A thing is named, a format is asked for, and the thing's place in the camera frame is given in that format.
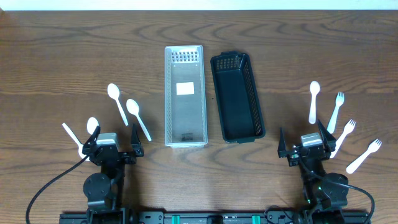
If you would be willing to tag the white plastic fork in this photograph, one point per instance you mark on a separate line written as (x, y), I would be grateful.
(348, 128)
(373, 147)

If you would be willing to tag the white perforated plastic tray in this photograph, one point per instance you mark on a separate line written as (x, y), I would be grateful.
(185, 97)

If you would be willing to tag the black perforated plastic tray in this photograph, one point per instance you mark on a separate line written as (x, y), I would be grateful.
(237, 99)

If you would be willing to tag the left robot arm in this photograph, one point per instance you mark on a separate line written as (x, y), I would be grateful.
(104, 189)

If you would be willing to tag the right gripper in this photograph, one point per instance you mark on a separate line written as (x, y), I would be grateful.
(282, 153)

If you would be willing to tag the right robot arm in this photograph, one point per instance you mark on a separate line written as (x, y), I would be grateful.
(325, 193)

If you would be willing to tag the pale green plastic fork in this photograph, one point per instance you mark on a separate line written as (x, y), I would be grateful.
(340, 98)

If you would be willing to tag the black mounting rail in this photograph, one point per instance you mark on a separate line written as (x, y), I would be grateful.
(270, 216)

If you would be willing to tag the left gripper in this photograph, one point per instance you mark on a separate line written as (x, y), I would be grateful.
(137, 150)

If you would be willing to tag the white plastic spoon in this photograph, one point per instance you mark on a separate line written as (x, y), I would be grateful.
(91, 125)
(314, 90)
(133, 108)
(114, 93)
(75, 139)

